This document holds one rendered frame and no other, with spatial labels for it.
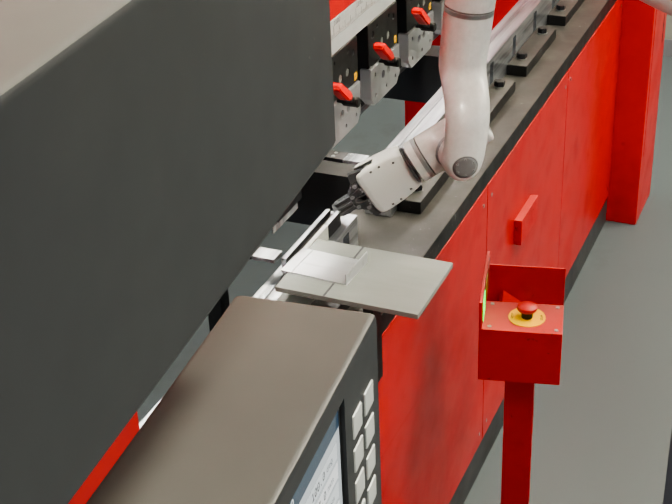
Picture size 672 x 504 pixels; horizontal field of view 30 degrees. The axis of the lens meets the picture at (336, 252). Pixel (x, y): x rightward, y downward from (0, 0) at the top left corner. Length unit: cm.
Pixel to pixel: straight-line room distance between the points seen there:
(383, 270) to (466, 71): 39
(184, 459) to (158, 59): 33
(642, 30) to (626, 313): 91
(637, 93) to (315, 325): 336
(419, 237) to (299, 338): 162
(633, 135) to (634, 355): 87
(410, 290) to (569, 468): 130
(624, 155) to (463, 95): 213
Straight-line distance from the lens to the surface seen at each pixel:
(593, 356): 377
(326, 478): 92
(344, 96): 217
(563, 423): 350
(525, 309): 246
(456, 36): 227
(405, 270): 220
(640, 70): 423
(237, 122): 71
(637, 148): 434
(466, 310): 287
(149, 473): 84
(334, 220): 238
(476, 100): 227
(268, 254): 226
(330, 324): 97
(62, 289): 55
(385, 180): 238
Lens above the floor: 213
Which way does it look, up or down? 30 degrees down
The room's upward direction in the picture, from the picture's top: 3 degrees counter-clockwise
